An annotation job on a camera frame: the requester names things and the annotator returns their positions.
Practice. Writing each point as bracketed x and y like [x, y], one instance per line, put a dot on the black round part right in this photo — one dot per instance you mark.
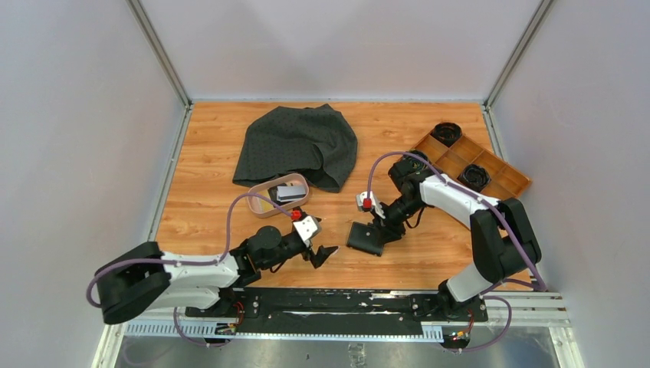
[474, 177]

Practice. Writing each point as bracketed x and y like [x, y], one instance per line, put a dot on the black round part top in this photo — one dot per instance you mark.
[447, 133]

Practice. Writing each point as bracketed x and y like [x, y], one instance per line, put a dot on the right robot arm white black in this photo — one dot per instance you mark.
[502, 238]

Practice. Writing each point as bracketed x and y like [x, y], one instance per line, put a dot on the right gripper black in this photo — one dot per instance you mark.
[392, 231]

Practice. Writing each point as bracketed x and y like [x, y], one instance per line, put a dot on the pink oval tray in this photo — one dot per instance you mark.
[267, 190]

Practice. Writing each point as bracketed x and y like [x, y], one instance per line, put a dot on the dark grey dotted cloth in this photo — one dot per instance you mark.
[316, 142]

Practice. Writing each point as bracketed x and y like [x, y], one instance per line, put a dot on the aluminium frame rail front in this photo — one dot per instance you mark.
[504, 308]

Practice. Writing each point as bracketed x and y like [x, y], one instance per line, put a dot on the black round part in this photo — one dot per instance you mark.
[474, 177]
[419, 153]
[447, 133]

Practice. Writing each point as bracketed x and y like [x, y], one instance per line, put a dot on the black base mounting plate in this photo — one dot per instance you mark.
[280, 310]

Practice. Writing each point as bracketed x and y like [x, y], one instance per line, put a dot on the black leather card holder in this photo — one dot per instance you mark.
[365, 238]

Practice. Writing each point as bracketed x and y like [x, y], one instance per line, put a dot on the grey credit card stack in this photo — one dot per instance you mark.
[290, 193]

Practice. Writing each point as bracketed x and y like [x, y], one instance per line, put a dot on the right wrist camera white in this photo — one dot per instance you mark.
[367, 202]

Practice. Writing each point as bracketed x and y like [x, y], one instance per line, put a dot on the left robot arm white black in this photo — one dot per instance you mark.
[146, 278]

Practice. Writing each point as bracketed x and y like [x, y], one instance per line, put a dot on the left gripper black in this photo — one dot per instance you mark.
[318, 257]

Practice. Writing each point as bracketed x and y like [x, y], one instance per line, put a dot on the black round part left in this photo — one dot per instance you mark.
[419, 153]

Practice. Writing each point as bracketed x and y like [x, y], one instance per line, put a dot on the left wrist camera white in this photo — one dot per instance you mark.
[307, 228]

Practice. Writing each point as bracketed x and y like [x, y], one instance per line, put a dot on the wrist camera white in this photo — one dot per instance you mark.
[367, 202]
[307, 228]

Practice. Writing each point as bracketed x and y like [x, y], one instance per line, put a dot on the orange compartment tray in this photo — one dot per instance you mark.
[467, 162]

